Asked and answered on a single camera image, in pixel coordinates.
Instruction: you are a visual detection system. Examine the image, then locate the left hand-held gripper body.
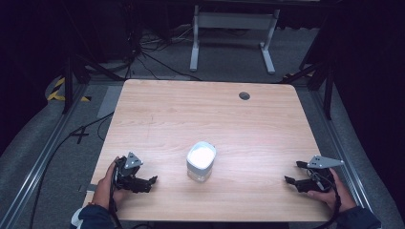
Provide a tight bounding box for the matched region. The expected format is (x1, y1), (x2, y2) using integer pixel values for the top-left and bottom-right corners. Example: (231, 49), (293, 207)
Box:
(113, 152), (148, 193)

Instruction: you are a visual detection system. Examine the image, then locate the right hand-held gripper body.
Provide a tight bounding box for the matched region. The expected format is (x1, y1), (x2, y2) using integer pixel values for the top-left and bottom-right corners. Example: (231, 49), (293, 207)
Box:
(298, 155), (345, 193)

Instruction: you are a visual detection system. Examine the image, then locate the person's right hand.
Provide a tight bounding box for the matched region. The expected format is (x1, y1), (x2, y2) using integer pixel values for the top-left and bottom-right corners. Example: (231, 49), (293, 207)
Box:
(307, 168), (358, 214)

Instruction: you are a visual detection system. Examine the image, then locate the person's left hand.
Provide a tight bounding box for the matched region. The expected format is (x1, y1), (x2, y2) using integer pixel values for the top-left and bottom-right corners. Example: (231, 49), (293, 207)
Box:
(92, 156), (129, 211)

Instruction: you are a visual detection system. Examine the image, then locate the white cup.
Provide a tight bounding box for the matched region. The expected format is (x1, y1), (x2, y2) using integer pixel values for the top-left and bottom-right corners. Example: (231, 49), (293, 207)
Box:
(185, 140), (218, 183)

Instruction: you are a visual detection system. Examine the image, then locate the grey floor plate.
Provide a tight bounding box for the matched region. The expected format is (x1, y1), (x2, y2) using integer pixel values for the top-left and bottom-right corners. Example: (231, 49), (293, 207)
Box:
(96, 84), (124, 119)

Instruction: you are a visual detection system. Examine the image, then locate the black metal stand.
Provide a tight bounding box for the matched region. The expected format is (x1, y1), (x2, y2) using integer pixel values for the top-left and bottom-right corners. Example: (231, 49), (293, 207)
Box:
(61, 52), (126, 115)
(279, 47), (336, 121)

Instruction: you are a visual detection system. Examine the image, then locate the right hand-held gripper cable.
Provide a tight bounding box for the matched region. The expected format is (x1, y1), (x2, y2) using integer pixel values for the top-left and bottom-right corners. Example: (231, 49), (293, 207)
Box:
(313, 182), (342, 229)

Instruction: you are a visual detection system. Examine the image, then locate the hand-held gripper cable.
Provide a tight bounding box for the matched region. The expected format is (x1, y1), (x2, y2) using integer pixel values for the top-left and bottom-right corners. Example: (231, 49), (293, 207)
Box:
(108, 165), (124, 229)
(313, 182), (342, 229)

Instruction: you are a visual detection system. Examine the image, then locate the aluminium floor rail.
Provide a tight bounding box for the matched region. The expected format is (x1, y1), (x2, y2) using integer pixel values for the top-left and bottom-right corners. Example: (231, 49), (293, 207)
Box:
(309, 88), (374, 213)
(0, 81), (89, 229)

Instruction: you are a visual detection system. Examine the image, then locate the left hand-held gripper cable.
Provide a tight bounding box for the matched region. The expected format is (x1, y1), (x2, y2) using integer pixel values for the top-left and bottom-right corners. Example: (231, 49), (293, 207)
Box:
(108, 165), (124, 229)

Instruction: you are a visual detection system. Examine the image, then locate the black floor cable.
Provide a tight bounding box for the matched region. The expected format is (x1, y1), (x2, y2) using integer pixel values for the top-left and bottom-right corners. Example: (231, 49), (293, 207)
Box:
(28, 111), (116, 229)

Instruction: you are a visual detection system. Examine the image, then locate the bundle of black floor cables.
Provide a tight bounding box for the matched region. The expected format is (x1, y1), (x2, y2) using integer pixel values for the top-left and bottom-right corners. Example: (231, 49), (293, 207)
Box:
(122, 18), (203, 82)

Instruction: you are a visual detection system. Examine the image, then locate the white metal table frame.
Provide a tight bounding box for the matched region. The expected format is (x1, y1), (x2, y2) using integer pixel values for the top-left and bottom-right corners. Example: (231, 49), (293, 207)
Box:
(189, 4), (282, 76)

